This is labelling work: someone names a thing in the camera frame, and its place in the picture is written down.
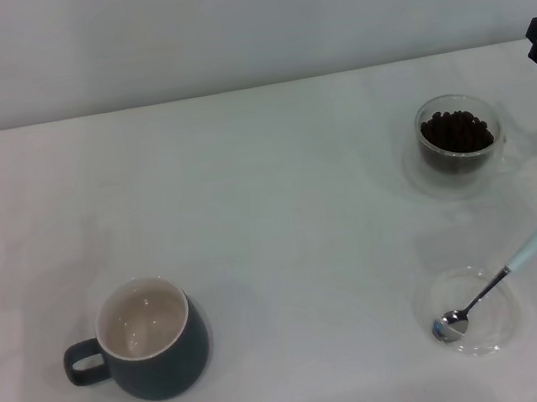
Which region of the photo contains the clear glass cup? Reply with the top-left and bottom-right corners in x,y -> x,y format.
409,84 -> 524,189

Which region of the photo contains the coffee beans pile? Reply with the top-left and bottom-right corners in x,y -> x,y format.
417,102 -> 498,159

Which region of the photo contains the clear glass saucer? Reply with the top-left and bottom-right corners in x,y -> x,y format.
406,256 -> 532,368
397,115 -> 537,209

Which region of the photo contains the steel spoon light blue handle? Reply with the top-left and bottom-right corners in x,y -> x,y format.
418,223 -> 537,346

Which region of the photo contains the dark blue ceramic mug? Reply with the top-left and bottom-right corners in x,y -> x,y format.
52,268 -> 218,402

